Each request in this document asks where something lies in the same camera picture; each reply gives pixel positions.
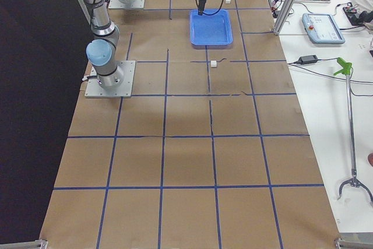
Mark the black power adapter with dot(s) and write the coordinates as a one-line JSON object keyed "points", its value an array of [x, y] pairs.
{"points": [[307, 59]]}

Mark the green handled reacher grabber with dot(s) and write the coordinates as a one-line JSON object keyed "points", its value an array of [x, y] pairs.
{"points": [[354, 182]]}

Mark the blue plastic tray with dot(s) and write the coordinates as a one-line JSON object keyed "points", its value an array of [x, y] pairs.
{"points": [[214, 31]]}

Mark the teach pendant tablet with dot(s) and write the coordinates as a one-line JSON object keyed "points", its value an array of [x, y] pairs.
{"points": [[322, 29]]}

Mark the brown paper table cover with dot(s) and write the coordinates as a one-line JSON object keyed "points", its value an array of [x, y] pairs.
{"points": [[198, 157]]}

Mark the aluminium frame post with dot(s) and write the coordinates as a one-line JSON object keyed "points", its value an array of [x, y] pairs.
{"points": [[290, 1]]}

